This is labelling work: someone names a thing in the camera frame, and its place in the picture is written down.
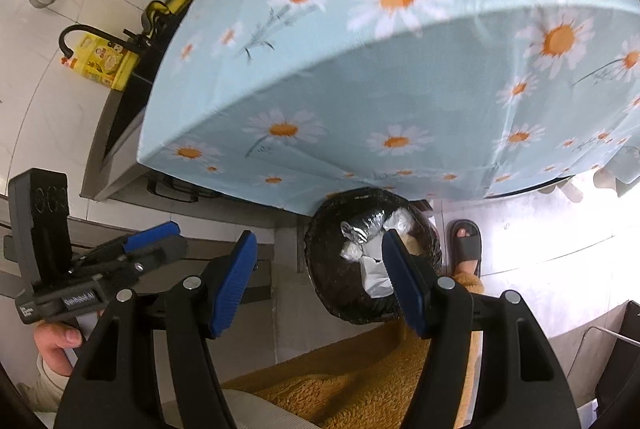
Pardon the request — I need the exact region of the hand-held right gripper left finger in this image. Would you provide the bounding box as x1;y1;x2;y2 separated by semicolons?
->
52;230;259;429

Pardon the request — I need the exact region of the black faucet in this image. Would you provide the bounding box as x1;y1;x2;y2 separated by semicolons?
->
58;24;152;60

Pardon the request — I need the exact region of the white tissue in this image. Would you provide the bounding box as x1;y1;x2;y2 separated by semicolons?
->
340;241;396;298

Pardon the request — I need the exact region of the person's left forearm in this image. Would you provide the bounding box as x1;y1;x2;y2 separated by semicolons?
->
16;353;77;414

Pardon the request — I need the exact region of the black sink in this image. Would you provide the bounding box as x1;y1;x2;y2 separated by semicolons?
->
101;34;162;160

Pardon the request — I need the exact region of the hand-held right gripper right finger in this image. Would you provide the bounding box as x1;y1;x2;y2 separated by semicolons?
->
382;229;582;429

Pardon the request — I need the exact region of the silver foil bag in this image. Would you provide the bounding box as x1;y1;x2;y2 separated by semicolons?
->
340;211;389;245

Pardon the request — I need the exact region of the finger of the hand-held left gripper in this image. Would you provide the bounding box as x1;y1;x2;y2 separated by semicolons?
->
75;239;189;283
70;221;181;270

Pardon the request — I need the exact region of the yellow black sponge cloth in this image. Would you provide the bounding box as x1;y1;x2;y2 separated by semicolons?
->
144;0;197;31

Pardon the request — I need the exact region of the clear plastic bag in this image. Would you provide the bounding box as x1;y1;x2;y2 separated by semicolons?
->
382;208;416;236

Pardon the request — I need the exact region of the yellow dish soap bottle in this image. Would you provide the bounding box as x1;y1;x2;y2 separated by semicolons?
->
61;34;139;91

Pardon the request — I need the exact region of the bin with black liner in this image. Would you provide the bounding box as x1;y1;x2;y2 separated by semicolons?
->
303;186;444;325

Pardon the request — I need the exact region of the person's left hand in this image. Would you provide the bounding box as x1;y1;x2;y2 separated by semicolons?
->
33;321;84;378

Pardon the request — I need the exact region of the yellow fuzzy garment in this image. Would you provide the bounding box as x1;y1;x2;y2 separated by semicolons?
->
220;271;484;429

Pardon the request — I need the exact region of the daisy print blue tablecloth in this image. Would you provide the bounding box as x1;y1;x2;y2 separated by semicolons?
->
137;0;640;215

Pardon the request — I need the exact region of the dark slide sandal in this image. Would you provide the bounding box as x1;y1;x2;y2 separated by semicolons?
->
447;219;484;278

